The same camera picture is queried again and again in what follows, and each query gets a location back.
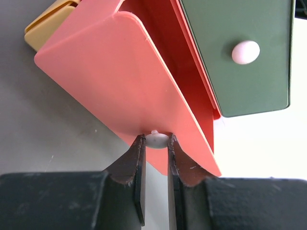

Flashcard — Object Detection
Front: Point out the red drawer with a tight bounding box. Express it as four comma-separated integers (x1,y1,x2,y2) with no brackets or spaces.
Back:
34,0,221,176

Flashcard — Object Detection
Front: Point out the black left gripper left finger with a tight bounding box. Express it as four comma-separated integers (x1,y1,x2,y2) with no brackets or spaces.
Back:
102,135,146,227

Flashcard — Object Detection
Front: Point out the yellow bottom drawer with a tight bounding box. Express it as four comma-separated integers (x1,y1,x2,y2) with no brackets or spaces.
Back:
24,0,80,51

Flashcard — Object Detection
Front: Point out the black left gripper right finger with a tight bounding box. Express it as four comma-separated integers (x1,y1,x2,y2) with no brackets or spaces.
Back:
167,134,215,230

